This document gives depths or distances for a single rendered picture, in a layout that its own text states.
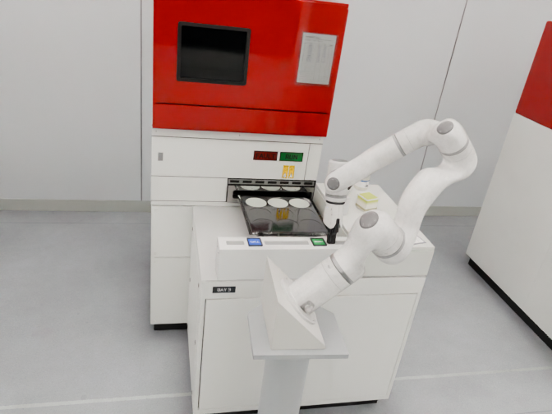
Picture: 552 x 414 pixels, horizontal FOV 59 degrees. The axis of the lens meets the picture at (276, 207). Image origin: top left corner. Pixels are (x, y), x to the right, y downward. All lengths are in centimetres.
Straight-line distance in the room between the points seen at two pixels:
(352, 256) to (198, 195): 105
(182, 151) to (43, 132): 181
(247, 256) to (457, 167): 81
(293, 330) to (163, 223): 111
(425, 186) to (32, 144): 304
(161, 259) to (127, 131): 152
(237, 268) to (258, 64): 88
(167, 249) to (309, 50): 120
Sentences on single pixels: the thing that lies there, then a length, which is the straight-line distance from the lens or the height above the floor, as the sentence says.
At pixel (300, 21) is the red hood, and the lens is 220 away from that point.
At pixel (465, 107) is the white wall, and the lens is 453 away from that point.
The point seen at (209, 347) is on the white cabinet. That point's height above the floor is 48.
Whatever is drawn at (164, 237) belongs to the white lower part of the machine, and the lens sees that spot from 253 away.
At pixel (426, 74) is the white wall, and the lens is 426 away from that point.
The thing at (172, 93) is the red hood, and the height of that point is 139.
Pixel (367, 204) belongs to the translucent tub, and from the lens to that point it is 226.
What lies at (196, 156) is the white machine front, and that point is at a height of 108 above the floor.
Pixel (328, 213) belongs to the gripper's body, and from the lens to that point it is 192.
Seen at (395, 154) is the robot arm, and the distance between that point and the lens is 183.
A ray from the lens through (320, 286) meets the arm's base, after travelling 162.
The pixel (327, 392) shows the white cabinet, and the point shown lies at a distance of 247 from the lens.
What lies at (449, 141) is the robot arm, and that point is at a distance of 166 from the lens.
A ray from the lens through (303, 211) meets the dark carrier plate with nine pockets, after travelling 233.
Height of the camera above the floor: 193
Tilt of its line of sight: 26 degrees down
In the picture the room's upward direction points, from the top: 8 degrees clockwise
